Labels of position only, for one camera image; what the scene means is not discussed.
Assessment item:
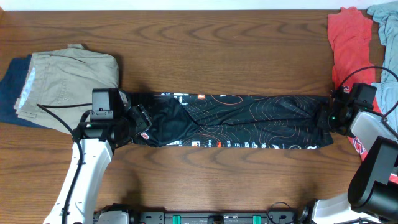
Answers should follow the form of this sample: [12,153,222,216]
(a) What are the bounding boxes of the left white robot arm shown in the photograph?
[44,105,152,223]

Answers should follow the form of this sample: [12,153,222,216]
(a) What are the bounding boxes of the red t-shirt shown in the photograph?
[327,6,398,184]

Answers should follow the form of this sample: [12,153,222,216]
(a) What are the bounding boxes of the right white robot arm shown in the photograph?
[308,110,397,223]

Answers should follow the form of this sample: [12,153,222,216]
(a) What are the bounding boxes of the grey-green t-shirt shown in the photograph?
[367,1,397,114]

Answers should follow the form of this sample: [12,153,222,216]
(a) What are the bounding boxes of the black orange patterned jersey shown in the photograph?
[129,92,333,149]

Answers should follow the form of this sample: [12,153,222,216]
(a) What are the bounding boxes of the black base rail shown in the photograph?
[92,204,314,224]

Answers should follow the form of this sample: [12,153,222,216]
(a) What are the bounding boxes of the folded khaki pants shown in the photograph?
[14,44,119,134]

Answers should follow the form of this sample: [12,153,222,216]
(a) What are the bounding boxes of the folded navy blue garment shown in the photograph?
[1,55,45,129]

